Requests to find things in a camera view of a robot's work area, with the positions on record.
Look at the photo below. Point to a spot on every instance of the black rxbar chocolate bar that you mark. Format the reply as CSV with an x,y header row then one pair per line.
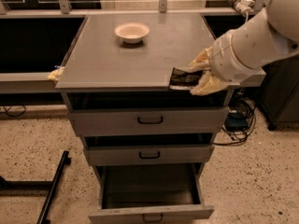
x,y
182,80

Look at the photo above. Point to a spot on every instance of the white power strip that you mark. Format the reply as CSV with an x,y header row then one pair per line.
x,y
241,6

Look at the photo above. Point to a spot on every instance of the dark grey cabinet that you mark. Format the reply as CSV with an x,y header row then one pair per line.
x,y
278,96

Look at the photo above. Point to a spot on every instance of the grey aluminium rail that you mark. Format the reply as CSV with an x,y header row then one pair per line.
x,y
15,83

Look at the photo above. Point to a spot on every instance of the white bowl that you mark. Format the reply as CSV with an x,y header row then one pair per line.
x,y
132,32

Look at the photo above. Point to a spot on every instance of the grey drawer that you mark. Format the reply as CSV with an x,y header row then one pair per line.
x,y
150,194
142,155
148,121

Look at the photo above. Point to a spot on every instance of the grey drawer cabinet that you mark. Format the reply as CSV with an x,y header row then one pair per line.
x,y
103,72

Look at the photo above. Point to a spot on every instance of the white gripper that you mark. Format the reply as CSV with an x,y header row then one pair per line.
x,y
221,58

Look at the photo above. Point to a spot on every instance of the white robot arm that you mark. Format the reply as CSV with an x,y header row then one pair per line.
x,y
271,35

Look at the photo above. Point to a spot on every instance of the yellow tape piece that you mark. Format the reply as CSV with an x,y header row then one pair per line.
x,y
56,74

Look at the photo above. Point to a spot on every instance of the black floor stand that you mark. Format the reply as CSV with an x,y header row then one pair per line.
x,y
48,188

